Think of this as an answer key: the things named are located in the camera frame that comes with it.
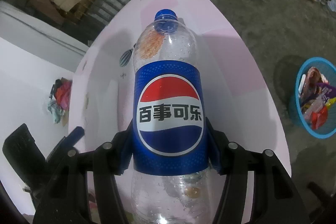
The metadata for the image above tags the teal striped cloth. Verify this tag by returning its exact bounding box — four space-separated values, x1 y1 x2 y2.
48 99 63 123

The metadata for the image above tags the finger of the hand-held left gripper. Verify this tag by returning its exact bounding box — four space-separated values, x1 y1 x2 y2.
64 126 85 147

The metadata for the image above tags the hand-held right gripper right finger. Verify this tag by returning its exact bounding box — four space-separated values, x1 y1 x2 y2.
206 123 310 224

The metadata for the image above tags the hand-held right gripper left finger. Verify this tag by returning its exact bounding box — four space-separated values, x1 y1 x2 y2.
33 119 134 224

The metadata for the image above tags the black stand leg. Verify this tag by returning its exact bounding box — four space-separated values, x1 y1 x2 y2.
307 182 334 224

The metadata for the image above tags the blue plastic basket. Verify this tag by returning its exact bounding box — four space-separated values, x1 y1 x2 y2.
288 57 336 138

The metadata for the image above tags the clear bottle blue label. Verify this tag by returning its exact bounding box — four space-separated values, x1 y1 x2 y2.
131 8 212 224

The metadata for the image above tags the red cloth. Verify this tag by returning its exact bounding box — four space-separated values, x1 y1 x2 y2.
54 78 72 109

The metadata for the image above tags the white and blue carton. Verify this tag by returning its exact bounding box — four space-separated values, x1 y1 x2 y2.
299 74 307 98

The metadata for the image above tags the brown hanging garment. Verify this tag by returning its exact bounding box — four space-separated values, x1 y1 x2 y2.
28 0 66 25

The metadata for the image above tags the white paper bag red print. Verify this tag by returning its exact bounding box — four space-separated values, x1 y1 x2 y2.
307 68 328 85

